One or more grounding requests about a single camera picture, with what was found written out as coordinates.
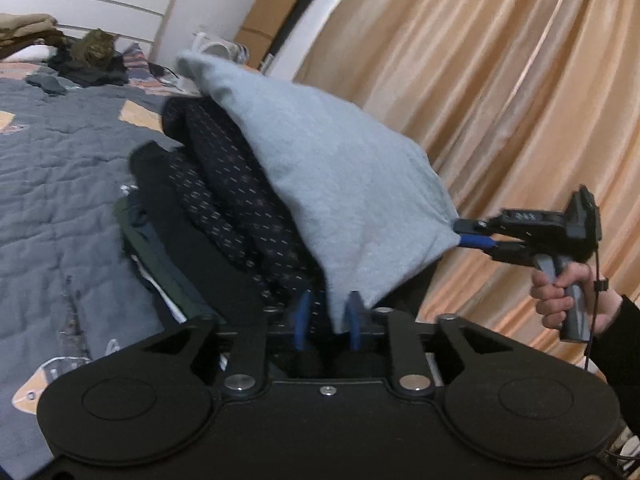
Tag tall cardboard box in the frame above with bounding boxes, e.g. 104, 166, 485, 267
234, 0, 326, 68

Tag white rolled garment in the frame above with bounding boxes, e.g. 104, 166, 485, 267
10, 42, 63, 63

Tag beige curtain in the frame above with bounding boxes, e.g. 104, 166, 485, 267
295, 0, 640, 376

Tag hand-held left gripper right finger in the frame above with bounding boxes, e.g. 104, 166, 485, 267
347, 291, 503, 395

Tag striped pillow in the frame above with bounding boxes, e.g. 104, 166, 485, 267
122, 42, 201, 96

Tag grey t-shirt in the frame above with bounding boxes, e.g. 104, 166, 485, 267
175, 49, 461, 335

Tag black fan cable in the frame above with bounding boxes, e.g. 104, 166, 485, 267
150, 62, 181, 86

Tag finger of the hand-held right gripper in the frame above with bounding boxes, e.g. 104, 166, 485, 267
457, 235, 523, 253
452, 219, 501, 233

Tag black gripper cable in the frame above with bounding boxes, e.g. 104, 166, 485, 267
585, 245, 608, 361

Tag grey printed quilt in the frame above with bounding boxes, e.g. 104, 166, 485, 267
0, 60, 211, 471

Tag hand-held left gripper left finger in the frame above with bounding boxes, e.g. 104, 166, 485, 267
127, 290, 315, 397

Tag person's right forearm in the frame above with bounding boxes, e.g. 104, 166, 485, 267
590, 294, 640, 441

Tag person's right hand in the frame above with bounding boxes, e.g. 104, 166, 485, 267
531, 262, 621, 333

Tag tabby cat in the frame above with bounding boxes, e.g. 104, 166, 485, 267
70, 28, 123, 68

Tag khaki folded clothes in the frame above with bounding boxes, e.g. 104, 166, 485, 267
0, 12, 66, 58

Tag white bed headboard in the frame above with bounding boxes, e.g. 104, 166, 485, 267
0, 0, 177, 63

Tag white box fan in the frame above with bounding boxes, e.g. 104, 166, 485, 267
192, 31, 251, 68

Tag stack of folded dark clothes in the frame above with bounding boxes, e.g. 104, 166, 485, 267
112, 94, 431, 381

